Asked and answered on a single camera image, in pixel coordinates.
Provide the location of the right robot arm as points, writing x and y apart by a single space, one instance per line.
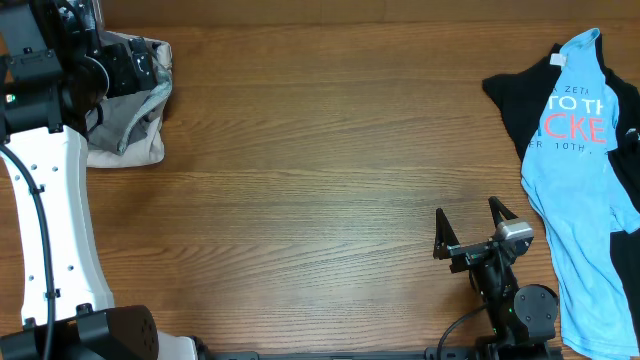
522 318

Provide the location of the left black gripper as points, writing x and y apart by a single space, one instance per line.
117 59

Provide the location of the light blue t-shirt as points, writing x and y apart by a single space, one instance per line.
572 186

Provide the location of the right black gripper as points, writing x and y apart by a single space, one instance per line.
445 238

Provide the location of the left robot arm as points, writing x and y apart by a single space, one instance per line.
55 72

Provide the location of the black garment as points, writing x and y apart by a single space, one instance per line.
520 99

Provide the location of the grey shorts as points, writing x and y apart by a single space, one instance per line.
132 124

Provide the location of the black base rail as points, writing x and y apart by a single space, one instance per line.
340 355

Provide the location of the beige folded pants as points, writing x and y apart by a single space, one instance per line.
106 160

